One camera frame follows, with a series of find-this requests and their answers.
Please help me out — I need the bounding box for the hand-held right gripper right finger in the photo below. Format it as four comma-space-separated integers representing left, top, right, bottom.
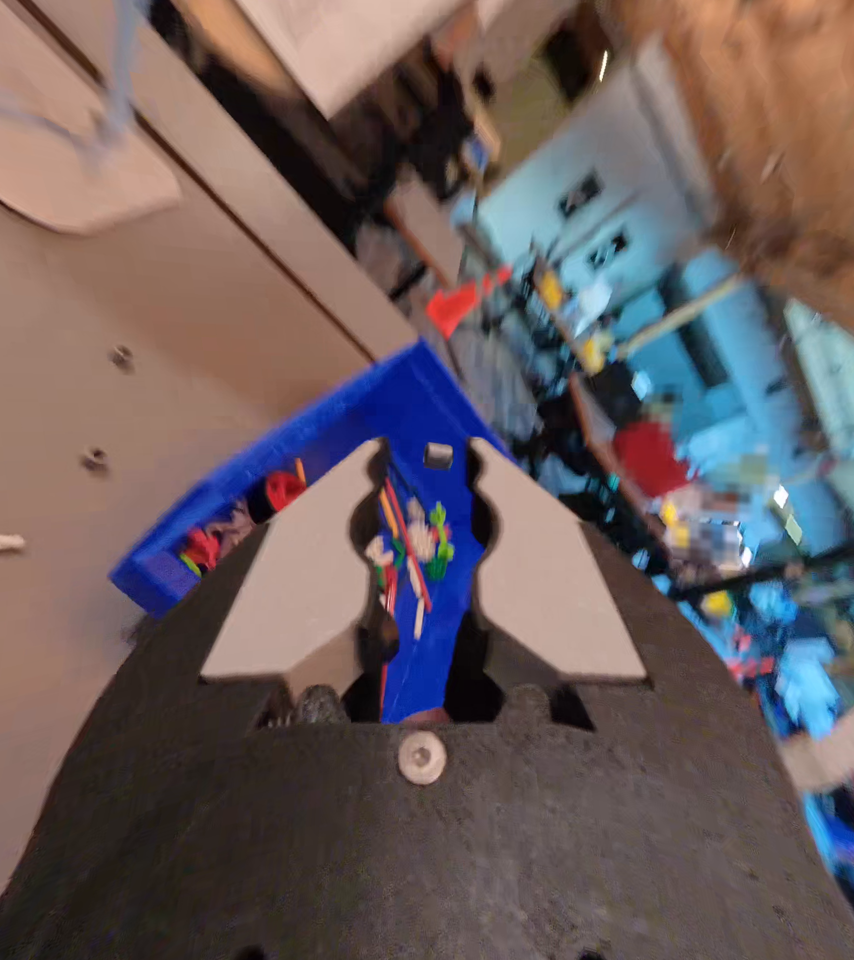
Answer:
444, 437, 649, 723

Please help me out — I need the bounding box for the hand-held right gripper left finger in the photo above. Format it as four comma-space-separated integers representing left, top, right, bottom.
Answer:
199, 437, 402, 723

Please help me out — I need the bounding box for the pile of colourful construction pieces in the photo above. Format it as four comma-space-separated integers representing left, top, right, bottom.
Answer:
175, 450, 458, 642

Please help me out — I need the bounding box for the blue plastic bin white tag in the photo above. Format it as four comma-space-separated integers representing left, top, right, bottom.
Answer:
108, 339, 541, 725

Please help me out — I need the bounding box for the black toy wheel red hub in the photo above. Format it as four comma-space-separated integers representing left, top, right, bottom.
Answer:
245, 469, 310, 526

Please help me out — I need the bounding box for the lime green connector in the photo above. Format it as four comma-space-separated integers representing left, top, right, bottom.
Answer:
427, 501, 457, 580

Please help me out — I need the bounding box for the red tote bag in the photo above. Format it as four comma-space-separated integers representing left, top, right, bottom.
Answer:
613, 420, 698, 498

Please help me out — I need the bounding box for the orange traffic cone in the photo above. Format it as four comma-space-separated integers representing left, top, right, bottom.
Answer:
425, 264, 514, 339

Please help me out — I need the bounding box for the white document stand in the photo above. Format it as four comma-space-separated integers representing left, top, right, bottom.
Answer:
0, 0, 578, 237

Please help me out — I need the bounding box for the black wall poster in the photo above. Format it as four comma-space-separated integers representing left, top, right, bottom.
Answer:
558, 171, 604, 219
584, 228, 632, 271

